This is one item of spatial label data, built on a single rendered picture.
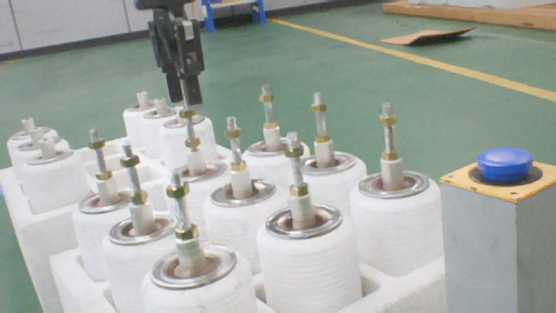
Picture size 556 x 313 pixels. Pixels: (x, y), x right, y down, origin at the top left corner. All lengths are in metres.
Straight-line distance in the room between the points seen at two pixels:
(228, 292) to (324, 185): 0.24
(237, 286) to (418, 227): 0.21
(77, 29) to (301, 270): 6.55
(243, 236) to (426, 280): 0.19
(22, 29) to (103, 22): 0.89
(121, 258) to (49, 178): 0.41
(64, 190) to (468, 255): 0.68
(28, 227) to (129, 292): 0.38
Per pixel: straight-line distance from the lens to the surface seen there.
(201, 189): 0.72
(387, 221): 0.60
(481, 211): 0.45
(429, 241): 0.62
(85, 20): 6.99
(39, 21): 7.07
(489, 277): 0.47
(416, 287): 0.58
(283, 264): 0.54
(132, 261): 0.59
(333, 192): 0.68
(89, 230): 0.70
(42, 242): 0.97
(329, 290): 0.55
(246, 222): 0.62
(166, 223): 0.62
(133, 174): 0.60
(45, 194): 0.98
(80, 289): 0.70
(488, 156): 0.46
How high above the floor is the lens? 0.48
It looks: 17 degrees down
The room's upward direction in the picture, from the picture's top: 8 degrees counter-clockwise
